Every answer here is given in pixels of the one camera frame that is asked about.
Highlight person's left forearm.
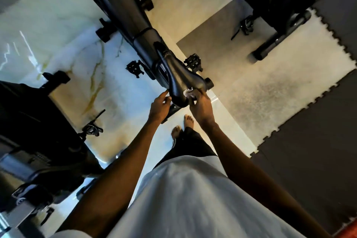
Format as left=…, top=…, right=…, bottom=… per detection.
left=56, top=119, right=161, bottom=233

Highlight person's left hand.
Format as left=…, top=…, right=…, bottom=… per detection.
left=147, top=90, right=173, bottom=126

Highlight small white wipe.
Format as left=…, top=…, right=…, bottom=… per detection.
left=184, top=88, right=200, bottom=101

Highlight person's right hand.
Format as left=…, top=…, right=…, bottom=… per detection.
left=187, top=89, right=216, bottom=132

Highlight black striped trousers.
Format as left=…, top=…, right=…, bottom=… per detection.
left=155, top=128, right=218, bottom=170

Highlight black interlocking foam mat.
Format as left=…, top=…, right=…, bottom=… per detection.
left=250, top=0, right=357, bottom=237

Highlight person's right forearm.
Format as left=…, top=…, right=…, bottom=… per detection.
left=202, top=122, right=332, bottom=238

